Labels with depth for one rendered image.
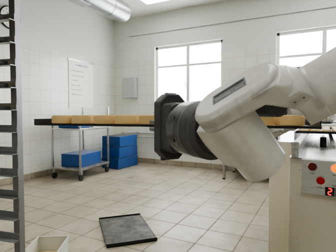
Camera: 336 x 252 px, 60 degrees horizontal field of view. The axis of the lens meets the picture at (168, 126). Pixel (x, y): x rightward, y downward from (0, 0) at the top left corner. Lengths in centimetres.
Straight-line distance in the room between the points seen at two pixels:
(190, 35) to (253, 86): 540
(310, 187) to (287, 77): 101
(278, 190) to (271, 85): 178
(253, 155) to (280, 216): 177
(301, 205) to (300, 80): 107
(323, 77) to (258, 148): 11
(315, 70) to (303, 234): 112
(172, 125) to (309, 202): 100
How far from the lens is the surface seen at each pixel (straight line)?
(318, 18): 530
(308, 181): 132
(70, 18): 576
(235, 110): 33
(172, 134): 44
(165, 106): 50
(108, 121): 66
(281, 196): 210
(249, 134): 36
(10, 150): 137
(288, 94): 33
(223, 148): 37
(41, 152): 512
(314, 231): 140
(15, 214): 141
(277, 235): 218
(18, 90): 135
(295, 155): 130
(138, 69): 615
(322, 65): 35
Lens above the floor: 102
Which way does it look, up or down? 3 degrees down
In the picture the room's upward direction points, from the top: straight up
